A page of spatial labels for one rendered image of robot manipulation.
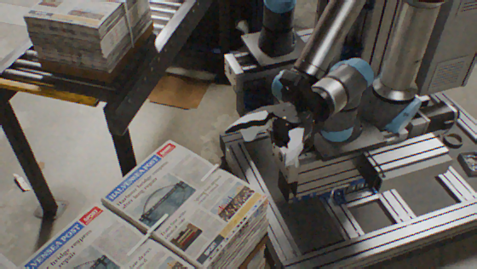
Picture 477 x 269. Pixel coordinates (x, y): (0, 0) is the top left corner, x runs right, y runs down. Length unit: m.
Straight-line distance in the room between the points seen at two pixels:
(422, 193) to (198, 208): 1.24
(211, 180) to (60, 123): 1.69
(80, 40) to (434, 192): 1.60
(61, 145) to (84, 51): 1.13
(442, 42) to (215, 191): 0.89
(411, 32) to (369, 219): 1.07
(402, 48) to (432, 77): 0.56
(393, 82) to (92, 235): 0.86
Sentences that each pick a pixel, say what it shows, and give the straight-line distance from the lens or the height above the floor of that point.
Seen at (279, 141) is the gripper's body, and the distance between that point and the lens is 0.92.
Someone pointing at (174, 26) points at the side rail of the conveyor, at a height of 0.80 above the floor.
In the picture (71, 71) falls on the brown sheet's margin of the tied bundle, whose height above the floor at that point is 0.83.
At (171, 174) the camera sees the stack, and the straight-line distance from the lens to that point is 1.34.
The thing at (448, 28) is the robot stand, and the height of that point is 1.04.
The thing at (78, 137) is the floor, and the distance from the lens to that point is 2.75.
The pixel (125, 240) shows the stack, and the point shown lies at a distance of 1.22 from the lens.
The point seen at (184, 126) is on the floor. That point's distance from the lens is 2.68.
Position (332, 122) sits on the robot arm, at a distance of 1.06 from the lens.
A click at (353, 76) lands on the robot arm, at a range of 0.99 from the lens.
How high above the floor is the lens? 1.83
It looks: 45 degrees down
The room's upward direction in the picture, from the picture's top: straight up
